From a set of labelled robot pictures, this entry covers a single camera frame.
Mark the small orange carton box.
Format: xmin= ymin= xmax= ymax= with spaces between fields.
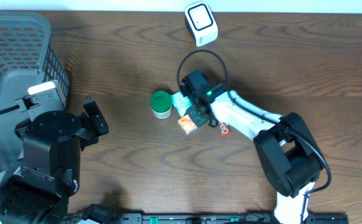
xmin=178 ymin=114 xmax=198 ymax=135

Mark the light blue wipes pack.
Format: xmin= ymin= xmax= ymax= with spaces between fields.
xmin=171 ymin=91 xmax=192 ymax=117

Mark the red Top snack bar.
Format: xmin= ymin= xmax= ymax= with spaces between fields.
xmin=219 ymin=122 xmax=230 ymax=137

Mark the green lid jar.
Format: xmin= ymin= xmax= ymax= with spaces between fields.
xmin=150 ymin=91 xmax=172 ymax=119

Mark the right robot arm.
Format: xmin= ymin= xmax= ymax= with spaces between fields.
xmin=177 ymin=70 xmax=329 ymax=223

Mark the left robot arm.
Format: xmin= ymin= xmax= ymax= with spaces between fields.
xmin=0 ymin=90 xmax=109 ymax=223

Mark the white barcode scanner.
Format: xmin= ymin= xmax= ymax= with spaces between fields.
xmin=184 ymin=1 xmax=219 ymax=47

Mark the grey plastic mesh basket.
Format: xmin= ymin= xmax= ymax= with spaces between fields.
xmin=0 ymin=11 xmax=71 ymax=181

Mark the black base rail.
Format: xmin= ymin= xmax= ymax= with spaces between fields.
xmin=60 ymin=203 xmax=350 ymax=224

